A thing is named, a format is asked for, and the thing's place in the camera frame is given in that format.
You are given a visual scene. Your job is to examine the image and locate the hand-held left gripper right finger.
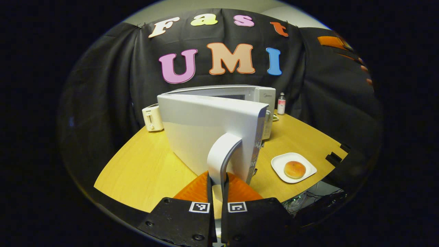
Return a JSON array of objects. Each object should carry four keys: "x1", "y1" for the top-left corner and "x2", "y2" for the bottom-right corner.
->
[{"x1": 221, "y1": 173, "x2": 299, "y2": 247}]

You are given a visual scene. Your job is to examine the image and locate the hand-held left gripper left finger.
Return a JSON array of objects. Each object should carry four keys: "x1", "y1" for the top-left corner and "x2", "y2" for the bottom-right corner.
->
[{"x1": 137, "y1": 170, "x2": 217, "y2": 247}]

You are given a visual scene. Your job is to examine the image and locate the white microwave oven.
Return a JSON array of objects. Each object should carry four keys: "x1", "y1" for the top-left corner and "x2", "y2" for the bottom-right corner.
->
[{"x1": 157, "y1": 85, "x2": 276, "y2": 203}]

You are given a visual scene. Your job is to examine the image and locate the brown donut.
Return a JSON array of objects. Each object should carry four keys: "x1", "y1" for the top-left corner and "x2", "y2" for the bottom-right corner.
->
[{"x1": 284, "y1": 161, "x2": 307, "y2": 179}]

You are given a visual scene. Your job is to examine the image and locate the white square plate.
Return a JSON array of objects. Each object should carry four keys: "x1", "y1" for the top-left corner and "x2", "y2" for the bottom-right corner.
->
[{"x1": 271, "y1": 152, "x2": 318, "y2": 184}]

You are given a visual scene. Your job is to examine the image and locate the white toaster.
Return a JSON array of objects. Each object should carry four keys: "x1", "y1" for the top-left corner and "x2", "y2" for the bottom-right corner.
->
[{"x1": 142, "y1": 104, "x2": 164, "y2": 132}]

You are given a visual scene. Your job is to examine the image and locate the black backdrop cloth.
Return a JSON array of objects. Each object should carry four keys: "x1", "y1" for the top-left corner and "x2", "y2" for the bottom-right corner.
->
[{"x1": 58, "y1": 9, "x2": 383, "y2": 220}]

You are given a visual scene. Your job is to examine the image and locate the black cables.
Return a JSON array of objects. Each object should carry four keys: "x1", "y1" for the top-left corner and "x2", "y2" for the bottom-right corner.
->
[{"x1": 283, "y1": 190, "x2": 347, "y2": 215}]

